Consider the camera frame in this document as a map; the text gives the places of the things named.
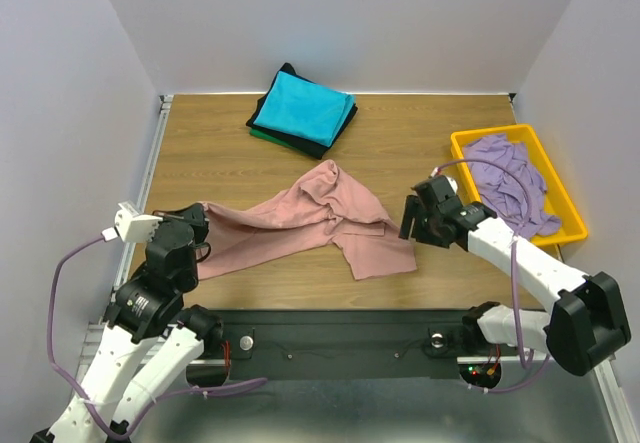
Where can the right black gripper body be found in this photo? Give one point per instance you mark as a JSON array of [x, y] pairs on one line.
[[423, 214]]

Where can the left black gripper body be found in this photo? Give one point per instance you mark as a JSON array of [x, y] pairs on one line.
[[204, 228]]

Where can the pink t shirt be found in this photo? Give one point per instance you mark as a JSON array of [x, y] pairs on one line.
[[324, 206]]

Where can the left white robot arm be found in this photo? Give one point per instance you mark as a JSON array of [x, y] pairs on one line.
[[149, 335]]

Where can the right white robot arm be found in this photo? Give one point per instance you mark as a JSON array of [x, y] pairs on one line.
[[582, 321]]

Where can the purple t shirt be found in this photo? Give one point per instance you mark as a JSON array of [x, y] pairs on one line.
[[511, 185]]

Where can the folded black t shirt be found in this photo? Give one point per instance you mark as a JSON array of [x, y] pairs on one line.
[[309, 148]]

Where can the folded green t shirt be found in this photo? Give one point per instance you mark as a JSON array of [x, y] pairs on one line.
[[266, 137]]

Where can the folded cyan t shirt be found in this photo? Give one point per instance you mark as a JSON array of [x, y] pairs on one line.
[[304, 109]]

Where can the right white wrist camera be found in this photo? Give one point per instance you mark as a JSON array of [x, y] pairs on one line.
[[446, 183]]

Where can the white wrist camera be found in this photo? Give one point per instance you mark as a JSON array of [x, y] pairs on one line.
[[131, 225], [446, 183]]

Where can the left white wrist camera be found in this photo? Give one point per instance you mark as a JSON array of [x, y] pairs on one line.
[[131, 225]]

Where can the left aluminium rail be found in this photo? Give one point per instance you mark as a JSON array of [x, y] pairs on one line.
[[145, 185]]

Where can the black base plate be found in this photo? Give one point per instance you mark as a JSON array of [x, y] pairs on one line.
[[284, 345]]

